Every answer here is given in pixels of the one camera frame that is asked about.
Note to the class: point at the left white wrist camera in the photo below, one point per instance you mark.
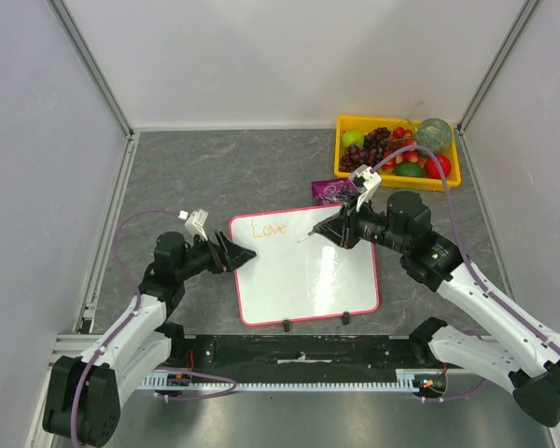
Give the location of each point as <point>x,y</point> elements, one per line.
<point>194,222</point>

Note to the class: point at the light blue cable duct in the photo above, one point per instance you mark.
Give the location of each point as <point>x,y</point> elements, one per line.
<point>171,381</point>

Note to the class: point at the pink framed whiteboard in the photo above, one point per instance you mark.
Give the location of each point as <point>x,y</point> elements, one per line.
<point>298,282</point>

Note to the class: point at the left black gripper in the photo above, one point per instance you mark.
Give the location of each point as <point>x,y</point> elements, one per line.
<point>227,256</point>

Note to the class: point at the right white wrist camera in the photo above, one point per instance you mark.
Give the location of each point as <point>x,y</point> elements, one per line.
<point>366,181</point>

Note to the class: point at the green mango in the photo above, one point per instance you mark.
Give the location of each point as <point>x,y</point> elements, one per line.
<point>410,169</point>

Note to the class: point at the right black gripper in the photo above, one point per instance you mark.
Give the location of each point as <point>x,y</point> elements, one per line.
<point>347,228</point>

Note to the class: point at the yellow plastic tray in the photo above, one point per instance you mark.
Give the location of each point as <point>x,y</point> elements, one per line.
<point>367,124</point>

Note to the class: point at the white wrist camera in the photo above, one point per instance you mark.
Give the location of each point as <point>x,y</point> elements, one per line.
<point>366,181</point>
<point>194,222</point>

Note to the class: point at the red apple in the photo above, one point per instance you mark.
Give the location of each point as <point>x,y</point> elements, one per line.
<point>434,168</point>

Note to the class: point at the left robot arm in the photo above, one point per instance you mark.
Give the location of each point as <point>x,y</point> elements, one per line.
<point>86,393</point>

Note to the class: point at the dark purple grape bunch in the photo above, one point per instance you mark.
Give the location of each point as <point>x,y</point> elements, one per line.
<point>369,154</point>

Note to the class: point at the green apple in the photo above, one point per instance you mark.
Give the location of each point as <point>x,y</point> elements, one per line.
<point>353,138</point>

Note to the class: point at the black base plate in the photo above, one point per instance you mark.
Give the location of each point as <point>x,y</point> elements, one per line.
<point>301,359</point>

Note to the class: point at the red peach cluster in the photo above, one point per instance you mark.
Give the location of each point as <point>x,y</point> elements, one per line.
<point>399,138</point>

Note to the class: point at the orange capped marker pen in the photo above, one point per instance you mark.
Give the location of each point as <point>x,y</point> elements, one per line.
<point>307,236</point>

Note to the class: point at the green netted melon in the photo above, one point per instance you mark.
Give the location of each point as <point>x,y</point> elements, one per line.
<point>434,134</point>

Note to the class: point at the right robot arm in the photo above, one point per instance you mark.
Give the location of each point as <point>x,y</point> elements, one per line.
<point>523,358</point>

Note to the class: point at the purple snack bag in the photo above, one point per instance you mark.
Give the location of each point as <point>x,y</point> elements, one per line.
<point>332,191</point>

